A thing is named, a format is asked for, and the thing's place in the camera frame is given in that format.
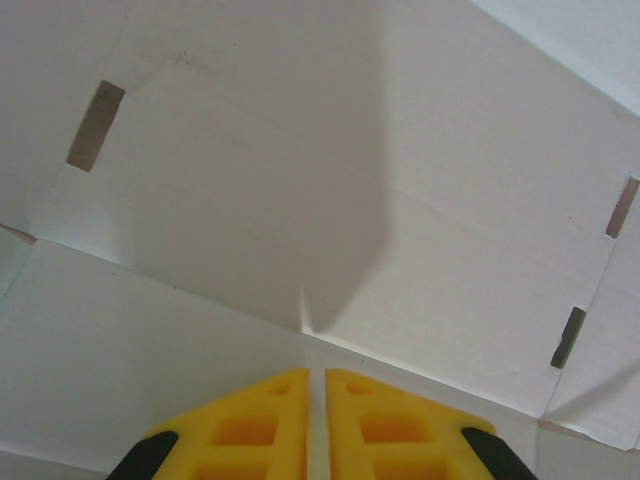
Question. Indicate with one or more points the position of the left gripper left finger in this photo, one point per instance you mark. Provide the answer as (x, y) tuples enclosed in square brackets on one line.
[(240, 440)]

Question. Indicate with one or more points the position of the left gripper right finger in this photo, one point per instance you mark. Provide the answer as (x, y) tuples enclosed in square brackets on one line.
[(390, 440)]

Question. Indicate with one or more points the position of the light blue paper box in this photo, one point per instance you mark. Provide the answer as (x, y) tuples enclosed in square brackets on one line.
[(300, 175)]

